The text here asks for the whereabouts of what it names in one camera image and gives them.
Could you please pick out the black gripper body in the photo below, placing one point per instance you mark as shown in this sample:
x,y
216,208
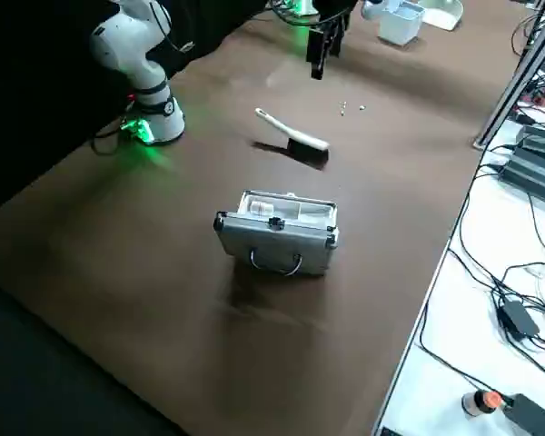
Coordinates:
x,y
332,12

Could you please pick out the white hand brush black bristles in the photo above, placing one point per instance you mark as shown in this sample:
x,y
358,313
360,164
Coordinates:
x,y
306,151

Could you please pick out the grey-green plastic dustpan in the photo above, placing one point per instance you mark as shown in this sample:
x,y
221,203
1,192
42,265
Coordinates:
x,y
440,13

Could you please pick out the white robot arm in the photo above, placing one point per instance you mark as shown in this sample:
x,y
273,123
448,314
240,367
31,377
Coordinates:
x,y
131,41

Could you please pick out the white trash can with lid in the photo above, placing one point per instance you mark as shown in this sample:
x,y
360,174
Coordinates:
x,y
399,25

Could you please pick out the silver aluminium case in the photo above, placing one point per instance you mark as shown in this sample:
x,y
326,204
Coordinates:
x,y
277,245

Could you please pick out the dark finned metal box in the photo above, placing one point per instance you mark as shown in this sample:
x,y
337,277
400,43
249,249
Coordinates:
x,y
540,141
531,175

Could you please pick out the black power brick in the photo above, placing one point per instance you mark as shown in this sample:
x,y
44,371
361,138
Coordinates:
x,y
520,318

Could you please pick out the black rectangular box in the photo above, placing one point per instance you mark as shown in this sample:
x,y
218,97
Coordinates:
x,y
531,418

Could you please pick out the aluminium camera post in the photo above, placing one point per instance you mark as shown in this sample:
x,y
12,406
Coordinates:
x,y
519,72

